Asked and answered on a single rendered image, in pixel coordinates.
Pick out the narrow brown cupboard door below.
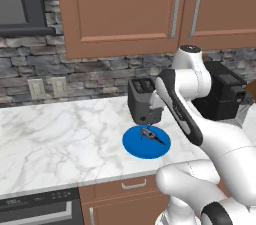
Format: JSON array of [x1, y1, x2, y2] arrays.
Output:
[[179, 0, 256, 52]]

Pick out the brown base cupboard door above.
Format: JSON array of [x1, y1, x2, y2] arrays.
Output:
[[81, 194, 172, 225]]

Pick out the black oven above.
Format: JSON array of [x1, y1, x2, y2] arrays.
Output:
[[0, 186, 85, 225]]

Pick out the black coffee machine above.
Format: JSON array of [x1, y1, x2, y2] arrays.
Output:
[[192, 60, 249, 122]]

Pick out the grey fish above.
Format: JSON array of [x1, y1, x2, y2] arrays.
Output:
[[139, 126, 167, 146]]

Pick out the blue round plate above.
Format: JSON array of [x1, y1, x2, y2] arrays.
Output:
[[121, 124, 172, 160]]

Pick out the brown wooden board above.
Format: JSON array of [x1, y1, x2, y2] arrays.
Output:
[[245, 79, 256, 104]]

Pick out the silver drawer handle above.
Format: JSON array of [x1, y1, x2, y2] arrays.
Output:
[[121, 178, 148, 191]]

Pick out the grey wall socket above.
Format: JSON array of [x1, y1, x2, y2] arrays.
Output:
[[49, 75, 69, 99], [27, 77, 47, 101]]

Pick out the brown drawer front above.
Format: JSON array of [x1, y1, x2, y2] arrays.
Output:
[[79, 173, 168, 205]]

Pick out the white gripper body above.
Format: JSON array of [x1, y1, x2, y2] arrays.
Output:
[[148, 90, 166, 111]]

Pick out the silver base cupboard handle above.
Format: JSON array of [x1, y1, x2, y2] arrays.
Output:
[[88, 206, 96, 225]]

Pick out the dark grey toaster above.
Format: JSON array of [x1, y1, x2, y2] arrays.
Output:
[[127, 77, 165, 126]]

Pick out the wide brown cupboard door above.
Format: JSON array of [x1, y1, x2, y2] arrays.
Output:
[[54, 0, 190, 60]]

